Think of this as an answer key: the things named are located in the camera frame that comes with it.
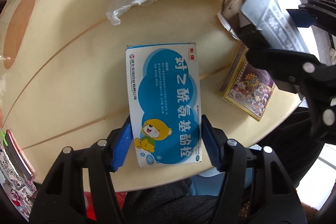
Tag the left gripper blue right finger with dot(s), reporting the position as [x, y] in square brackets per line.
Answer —
[212, 138]

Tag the blue white medicine box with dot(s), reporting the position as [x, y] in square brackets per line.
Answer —
[164, 96]

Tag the floral patterned cloth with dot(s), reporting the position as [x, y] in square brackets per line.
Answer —
[18, 189]

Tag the pink smartphone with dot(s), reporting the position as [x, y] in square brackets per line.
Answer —
[17, 157]

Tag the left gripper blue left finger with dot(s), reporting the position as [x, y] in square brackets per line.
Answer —
[120, 141]

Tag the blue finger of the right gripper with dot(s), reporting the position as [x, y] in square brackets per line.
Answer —
[319, 13]

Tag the gold purple card box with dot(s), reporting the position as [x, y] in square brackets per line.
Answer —
[246, 87]

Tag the cream wooden coffee table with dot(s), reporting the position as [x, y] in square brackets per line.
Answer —
[63, 76]

